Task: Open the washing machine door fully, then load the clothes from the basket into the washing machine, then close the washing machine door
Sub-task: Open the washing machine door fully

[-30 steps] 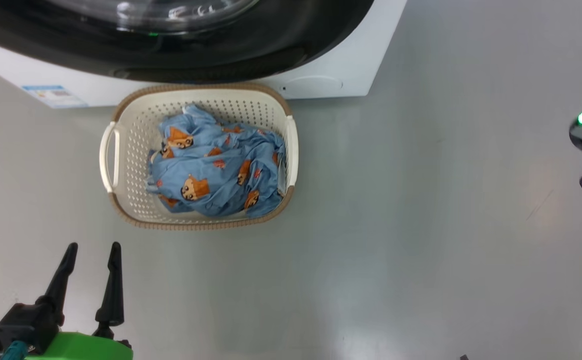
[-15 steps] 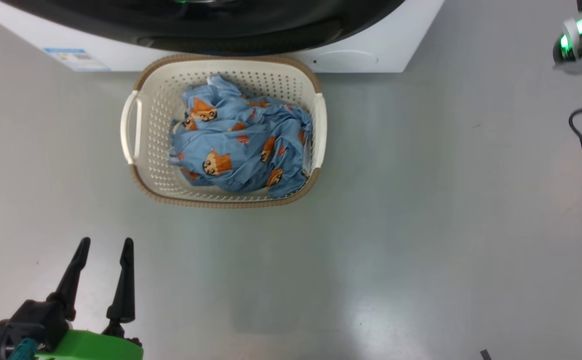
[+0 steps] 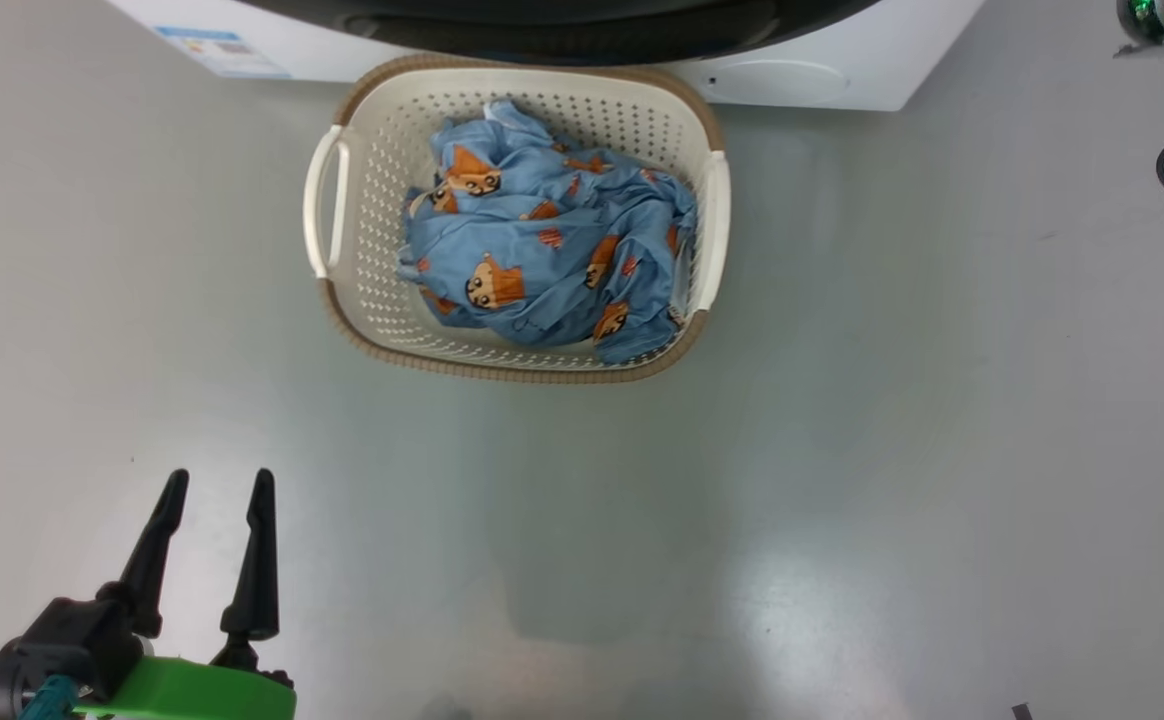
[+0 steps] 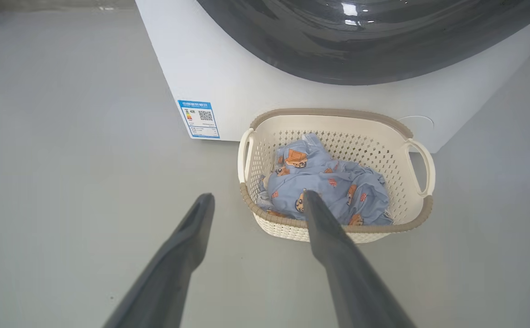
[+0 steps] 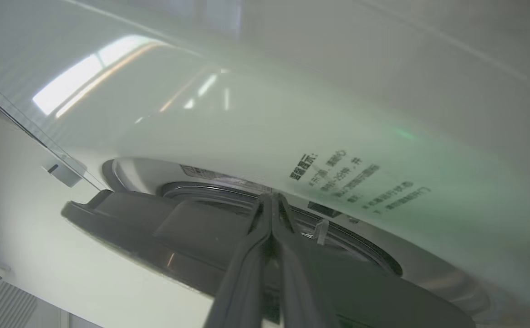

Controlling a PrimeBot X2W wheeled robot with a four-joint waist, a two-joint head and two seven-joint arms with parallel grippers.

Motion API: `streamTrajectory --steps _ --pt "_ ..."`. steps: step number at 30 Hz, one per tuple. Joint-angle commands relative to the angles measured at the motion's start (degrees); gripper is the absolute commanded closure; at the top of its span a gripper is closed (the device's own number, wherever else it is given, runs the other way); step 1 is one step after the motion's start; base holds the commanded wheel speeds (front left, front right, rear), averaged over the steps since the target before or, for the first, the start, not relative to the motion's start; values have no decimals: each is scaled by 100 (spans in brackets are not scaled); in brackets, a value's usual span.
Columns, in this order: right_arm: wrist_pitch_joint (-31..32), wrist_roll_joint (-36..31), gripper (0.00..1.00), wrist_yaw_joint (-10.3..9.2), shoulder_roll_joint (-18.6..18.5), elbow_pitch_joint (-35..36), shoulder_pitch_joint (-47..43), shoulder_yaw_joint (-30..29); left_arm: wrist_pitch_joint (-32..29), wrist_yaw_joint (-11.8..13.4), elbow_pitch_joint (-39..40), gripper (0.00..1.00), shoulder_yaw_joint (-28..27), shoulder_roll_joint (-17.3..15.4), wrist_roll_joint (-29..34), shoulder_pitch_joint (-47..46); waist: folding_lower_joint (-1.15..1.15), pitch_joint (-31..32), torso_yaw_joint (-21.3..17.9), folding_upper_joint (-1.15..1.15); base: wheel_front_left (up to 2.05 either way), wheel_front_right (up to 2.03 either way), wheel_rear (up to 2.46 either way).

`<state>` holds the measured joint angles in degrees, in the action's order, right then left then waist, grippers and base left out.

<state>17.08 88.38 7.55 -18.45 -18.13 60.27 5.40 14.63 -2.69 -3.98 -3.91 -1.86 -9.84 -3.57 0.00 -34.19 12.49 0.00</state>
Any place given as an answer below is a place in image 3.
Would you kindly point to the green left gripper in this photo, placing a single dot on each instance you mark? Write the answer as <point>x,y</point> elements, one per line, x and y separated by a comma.
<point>192,695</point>

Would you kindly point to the blue monkey print clothes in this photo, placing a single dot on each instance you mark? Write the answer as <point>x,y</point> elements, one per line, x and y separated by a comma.
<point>542,250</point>

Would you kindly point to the cream perforated laundry basket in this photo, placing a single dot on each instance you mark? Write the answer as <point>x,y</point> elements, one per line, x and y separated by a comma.
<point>372,200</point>

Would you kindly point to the white front-load washing machine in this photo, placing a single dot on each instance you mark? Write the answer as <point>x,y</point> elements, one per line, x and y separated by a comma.
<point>842,70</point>

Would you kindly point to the blue energy label sticker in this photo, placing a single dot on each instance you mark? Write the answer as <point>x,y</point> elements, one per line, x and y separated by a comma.
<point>222,52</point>

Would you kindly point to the round white filter cover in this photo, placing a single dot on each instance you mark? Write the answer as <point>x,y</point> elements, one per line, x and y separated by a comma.
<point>782,82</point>

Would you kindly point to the small dark grey block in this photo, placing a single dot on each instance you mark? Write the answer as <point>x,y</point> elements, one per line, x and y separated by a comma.
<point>1022,713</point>

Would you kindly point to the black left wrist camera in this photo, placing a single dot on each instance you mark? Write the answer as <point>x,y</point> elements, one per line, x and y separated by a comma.
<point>72,640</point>

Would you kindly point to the teal left camera connector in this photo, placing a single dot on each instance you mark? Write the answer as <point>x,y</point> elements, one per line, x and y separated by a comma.
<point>47,698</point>

